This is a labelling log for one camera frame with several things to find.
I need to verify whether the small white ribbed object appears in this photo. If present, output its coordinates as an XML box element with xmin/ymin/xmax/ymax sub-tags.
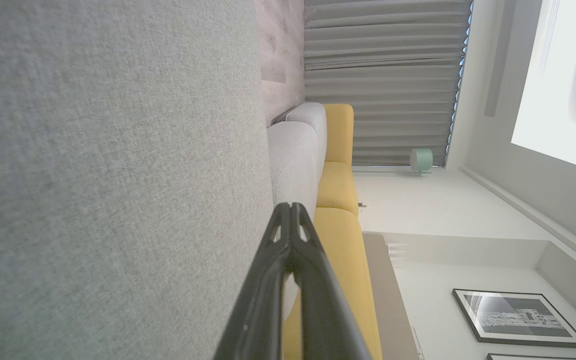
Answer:
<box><xmin>385</xmin><ymin>243</ymin><xmax>409</xmax><ymax>269</ymax></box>

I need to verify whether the mint green lamp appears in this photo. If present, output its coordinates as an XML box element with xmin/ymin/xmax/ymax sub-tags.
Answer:
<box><xmin>409</xmin><ymin>147</ymin><xmax>434</xmax><ymax>176</ymax></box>

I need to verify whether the grey pleated curtain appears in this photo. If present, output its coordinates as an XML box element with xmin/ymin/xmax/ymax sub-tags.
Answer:
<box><xmin>303</xmin><ymin>0</ymin><xmax>472</xmax><ymax>167</ymax></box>

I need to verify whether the black framed picture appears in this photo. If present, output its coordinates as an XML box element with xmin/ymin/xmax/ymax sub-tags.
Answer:
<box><xmin>451</xmin><ymin>288</ymin><xmax>576</xmax><ymax>350</ymax></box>
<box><xmin>486</xmin><ymin>352</ymin><xmax>576</xmax><ymax>360</ymax></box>

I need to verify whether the large grey sofa seat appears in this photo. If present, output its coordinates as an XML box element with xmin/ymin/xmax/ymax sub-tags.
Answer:
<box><xmin>0</xmin><ymin>0</ymin><xmax>275</xmax><ymax>360</ymax></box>

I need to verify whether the yellow sofa back cushion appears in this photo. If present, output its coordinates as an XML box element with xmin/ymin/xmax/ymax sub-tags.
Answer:
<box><xmin>315</xmin><ymin>160</ymin><xmax>359</xmax><ymax>217</ymax></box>
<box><xmin>282</xmin><ymin>207</ymin><xmax>383</xmax><ymax>360</ymax></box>
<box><xmin>323</xmin><ymin>103</ymin><xmax>355</xmax><ymax>164</ymax></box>

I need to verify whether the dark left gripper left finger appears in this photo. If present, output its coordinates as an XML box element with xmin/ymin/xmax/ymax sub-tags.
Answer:
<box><xmin>212</xmin><ymin>202</ymin><xmax>295</xmax><ymax>360</ymax></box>

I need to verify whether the beige ledge behind sofa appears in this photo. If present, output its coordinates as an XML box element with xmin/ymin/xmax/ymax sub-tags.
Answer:
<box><xmin>362</xmin><ymin>232</ymin><xmax>422</xmax><ymax>360</ymax></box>

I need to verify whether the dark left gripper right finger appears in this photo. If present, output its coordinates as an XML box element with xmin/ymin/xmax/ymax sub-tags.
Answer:
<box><xmin>287</xmin><ymin>202</ymin><xmax>374</xmax><ymax>360</ymax></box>

